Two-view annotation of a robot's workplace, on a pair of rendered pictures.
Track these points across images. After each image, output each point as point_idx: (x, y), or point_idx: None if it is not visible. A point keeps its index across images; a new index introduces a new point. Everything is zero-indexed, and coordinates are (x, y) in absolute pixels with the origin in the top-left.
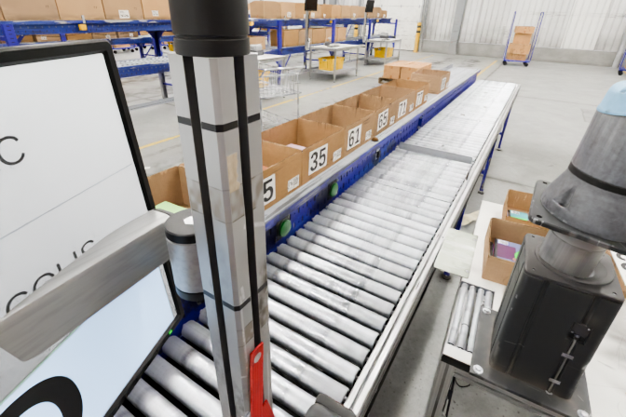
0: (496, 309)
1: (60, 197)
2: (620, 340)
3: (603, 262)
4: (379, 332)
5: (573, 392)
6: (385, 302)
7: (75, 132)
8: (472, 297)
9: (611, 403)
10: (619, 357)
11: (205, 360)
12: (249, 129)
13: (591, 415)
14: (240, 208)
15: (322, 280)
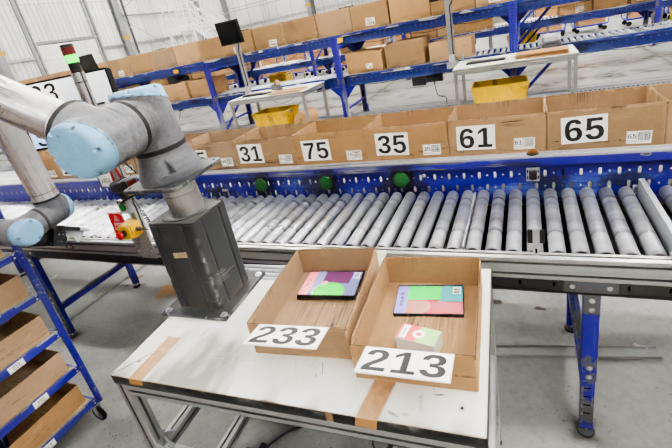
0: (264, 281)
1: (95, 93)
2: (228, 348)
3: (181, 218)
4: None
5: (184, 308)
6: (267, 237)
7: (98, 83)
8: (277, 270)
9: (175, 328)
10: (209, 342)
11: (227, 206)
12: (78, 84)
13: (168, 313)
14: (81, 97)
15: (288, 215)
